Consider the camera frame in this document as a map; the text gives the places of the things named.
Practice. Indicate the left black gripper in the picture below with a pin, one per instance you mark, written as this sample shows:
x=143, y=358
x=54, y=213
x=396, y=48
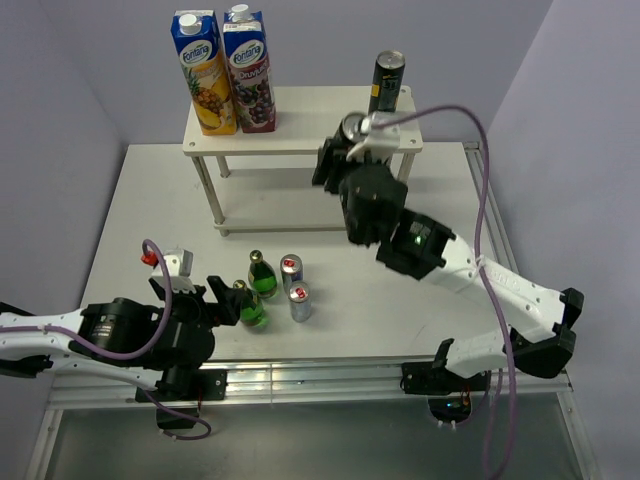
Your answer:
x=229, y=300

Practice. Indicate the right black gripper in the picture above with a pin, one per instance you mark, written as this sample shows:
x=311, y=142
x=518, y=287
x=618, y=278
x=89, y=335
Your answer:
x=329, y=158

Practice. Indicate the black can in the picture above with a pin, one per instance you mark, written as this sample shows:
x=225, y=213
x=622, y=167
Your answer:
x=350, y=131
x=387, y=81

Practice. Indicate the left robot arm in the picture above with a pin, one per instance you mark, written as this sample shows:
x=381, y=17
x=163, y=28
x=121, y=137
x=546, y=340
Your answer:
x=112, y=340

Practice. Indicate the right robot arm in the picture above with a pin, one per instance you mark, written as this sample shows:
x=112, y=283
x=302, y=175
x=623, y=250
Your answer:
x=535, y=333

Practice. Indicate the white two-tier shelf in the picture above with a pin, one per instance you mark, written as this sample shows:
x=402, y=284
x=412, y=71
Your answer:
x=262, y=182

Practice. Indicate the front green glass bottle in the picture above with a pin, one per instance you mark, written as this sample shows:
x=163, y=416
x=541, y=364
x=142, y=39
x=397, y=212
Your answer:
x=252, y=314

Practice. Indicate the green glass bottle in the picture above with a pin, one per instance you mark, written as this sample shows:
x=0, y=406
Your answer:
x=252, y=314
x=261, y=275

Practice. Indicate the rear green glass bottle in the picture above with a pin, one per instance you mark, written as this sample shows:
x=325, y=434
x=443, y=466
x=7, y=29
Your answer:
x=261, y=275

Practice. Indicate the rear silver energy can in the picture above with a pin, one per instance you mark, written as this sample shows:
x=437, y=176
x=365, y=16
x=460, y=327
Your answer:
x=291, y=269

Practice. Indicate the silver energy can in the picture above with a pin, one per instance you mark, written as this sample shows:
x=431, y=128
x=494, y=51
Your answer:
x=299, y=301
x=291, y=269

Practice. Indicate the front silver energy can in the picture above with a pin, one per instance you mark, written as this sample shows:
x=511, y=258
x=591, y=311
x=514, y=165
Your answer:
x=299, y=301

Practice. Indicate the grape juice carton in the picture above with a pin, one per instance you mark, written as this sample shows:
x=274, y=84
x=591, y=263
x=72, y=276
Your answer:
x=249, y=69

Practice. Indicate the pineapple juice carton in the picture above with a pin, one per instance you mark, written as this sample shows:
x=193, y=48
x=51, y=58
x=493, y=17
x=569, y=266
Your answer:
x=198, y=45

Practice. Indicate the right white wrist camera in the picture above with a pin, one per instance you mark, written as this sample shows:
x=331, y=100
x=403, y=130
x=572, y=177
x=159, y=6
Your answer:
x=382, y=142

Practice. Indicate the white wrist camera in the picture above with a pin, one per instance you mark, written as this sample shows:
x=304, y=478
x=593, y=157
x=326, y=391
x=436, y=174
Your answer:
x=179, y=263
x=382, y=142

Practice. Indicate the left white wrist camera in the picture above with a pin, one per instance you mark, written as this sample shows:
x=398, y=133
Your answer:
x=179, y=263

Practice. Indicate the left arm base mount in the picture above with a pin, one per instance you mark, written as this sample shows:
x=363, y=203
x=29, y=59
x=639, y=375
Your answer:
x=178, y=401

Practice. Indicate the aluminium right rail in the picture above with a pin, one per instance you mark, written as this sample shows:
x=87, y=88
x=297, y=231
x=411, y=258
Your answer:
x=495, y=243

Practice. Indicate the aluminium rail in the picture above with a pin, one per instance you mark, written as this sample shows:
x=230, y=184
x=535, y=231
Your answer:
x=495, y=243
x=251, y=383

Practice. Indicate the aluminium front rail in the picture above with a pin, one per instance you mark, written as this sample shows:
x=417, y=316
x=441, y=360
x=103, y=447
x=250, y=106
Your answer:
x=251, y=383

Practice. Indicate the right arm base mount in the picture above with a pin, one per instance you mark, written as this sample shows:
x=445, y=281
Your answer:
x=452, y=400

